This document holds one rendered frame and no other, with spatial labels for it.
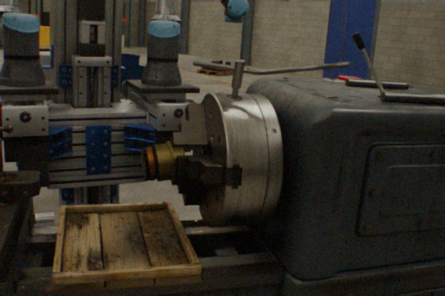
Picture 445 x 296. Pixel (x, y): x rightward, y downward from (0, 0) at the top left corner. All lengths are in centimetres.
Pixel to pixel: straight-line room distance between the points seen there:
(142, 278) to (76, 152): 78
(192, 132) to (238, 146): 17
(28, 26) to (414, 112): 117
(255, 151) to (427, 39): 1162
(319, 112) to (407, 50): 1186
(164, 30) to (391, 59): 1157
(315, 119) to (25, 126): 90
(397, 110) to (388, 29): 1216
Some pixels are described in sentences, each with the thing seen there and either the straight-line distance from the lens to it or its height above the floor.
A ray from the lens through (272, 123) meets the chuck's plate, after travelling 98.
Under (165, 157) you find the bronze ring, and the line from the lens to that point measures 101.
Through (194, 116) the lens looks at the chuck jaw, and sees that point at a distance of 108.
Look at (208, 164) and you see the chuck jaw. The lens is 95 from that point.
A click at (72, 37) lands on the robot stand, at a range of 178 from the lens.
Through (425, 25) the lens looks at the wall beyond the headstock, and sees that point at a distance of 1254.
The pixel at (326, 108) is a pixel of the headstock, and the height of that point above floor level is 124.
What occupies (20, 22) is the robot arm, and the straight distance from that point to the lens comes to 158.
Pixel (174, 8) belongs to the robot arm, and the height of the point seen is 144.
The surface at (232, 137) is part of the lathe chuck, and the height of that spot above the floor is 117.
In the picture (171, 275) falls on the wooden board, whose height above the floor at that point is 89.
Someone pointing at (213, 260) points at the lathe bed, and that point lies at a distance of 109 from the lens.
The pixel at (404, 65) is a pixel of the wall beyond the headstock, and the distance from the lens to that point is 1279.
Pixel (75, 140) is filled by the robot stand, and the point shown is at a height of 97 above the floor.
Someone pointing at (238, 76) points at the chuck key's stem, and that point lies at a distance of 100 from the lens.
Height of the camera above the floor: 139
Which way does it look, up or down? 15 degrees down
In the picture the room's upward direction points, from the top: 4 degrees clockwise
